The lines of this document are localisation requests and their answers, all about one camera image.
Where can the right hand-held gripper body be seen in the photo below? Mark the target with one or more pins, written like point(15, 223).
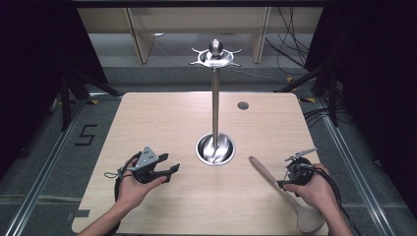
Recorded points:
point(300, 172)

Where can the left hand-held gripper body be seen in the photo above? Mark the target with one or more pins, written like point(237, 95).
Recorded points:
point(146, 160)

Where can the wooden spoon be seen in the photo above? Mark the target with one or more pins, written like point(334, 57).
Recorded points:
point(308, 218)

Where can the person's right hand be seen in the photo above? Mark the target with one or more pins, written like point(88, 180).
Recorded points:
point(319, 191)

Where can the person's left hand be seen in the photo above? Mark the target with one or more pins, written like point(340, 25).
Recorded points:
point(131, 191)

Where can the metal utensil hanging stand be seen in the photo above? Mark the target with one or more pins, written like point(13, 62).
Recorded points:
point(215, 98)

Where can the black metal stand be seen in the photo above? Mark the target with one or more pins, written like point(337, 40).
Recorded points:
point(65, 105)
point(333, 98)

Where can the black curtain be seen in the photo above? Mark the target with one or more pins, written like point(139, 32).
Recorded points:
point(32, 65)
point(377, 82)

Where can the aluminium floor rail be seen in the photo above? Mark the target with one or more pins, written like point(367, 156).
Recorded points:
point(357, 170)
point(49, 164)

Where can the light wooden desk frame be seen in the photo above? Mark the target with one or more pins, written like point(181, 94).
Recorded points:
point(196, 19)

